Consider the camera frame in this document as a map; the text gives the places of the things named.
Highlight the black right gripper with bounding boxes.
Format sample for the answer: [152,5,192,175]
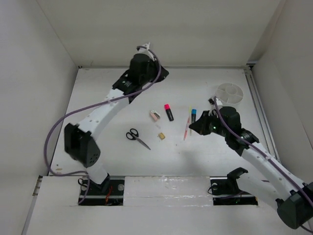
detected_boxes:
[189,110,229,138]

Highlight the yellow pen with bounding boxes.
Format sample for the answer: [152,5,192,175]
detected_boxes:
[189,106,192,136]

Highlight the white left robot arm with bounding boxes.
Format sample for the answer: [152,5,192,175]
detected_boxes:
[64,51,169,194]

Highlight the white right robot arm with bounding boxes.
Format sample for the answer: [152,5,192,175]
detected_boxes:
[189,107,313,229]

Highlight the blue cap black highlighter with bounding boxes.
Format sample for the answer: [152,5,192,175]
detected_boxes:
[191,109,197,123]

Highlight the red pink pen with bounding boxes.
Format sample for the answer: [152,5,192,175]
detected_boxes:
[183,116,191,141]

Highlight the pink cap black highlighter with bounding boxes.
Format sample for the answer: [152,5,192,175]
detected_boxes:
[164,104,174,121]

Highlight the yellow eraser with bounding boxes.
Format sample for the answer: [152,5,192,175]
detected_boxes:
[158,133,165,140]

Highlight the white round divided container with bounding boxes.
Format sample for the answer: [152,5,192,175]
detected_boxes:
[216,83,244,108]

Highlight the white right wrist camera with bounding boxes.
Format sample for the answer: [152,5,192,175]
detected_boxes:
[208,97,223,109]

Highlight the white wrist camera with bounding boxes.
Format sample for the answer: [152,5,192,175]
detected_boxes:
[208,97,223,109]
[136,42,156,61]

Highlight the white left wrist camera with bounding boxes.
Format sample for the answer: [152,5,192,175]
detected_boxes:
[136,42,156,61]

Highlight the black handled scissors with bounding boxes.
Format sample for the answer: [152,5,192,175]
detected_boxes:
[126,128,151,150]

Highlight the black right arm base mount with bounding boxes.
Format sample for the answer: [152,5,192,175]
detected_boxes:
[207,167,258,206]

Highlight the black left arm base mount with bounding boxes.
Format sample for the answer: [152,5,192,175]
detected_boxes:
[78,178,125,206]

